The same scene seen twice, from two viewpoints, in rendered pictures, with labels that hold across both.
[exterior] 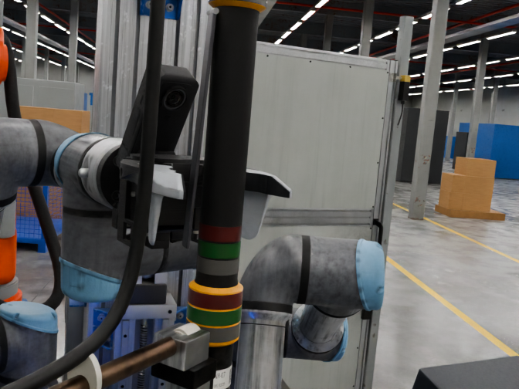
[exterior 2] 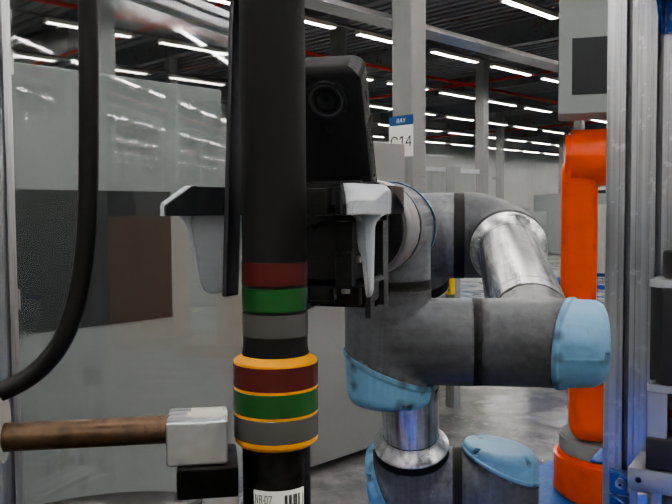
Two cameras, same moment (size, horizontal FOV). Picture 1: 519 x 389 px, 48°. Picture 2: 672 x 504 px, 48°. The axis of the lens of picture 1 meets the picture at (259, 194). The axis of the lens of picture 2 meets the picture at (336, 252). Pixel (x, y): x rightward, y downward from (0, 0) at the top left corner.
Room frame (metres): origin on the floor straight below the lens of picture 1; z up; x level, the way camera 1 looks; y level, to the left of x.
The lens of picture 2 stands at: (0.23, -0.29, 1.63)
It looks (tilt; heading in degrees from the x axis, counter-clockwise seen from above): 3 degrees down; 51
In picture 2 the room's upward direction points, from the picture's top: straight up
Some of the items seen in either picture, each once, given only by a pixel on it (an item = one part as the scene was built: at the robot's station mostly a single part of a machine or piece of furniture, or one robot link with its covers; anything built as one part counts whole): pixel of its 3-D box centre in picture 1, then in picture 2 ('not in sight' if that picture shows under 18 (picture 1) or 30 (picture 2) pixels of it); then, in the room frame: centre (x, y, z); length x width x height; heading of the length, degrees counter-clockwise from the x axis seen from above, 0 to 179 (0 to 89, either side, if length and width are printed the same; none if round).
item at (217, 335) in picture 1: (212, 325); (276, 421); (0.45, 0.03, 1.52); 0.04 x 0.04 x 0.01
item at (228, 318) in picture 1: (214, 309); (275, 397); (0.45, 0.03, 1.54); 0.04 x 0.04 x 0.01
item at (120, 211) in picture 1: (154, 193); (337, 241); (0.55, 0.10, 1.61); 0.12 x 0.08 x 0.09; 35
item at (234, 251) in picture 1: (218, 246); (274, 297); (0.45, 0.03, 1.59); 0.03 x 0.03 x 0.01
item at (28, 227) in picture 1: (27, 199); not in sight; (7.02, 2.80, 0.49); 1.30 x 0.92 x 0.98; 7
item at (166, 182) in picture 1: (157, 208); (213, 241); (0.45, 0.08, 1.62); 0.09 x 0.03 x 0.06; 13
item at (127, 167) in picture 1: (148, 174); not in sight; (0.49, 0.09, 1.64); 0.09 x 0.05 x 0.02; 13
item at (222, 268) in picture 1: (218, 262); (275, 322); (0.45, 0.03, 1.57); 0.03 x 0.03 x 0.01
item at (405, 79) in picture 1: (397, 99); not in sight; (2.69, -0.58, 1.82); 0.09 x 0.04 x 0.23; 115
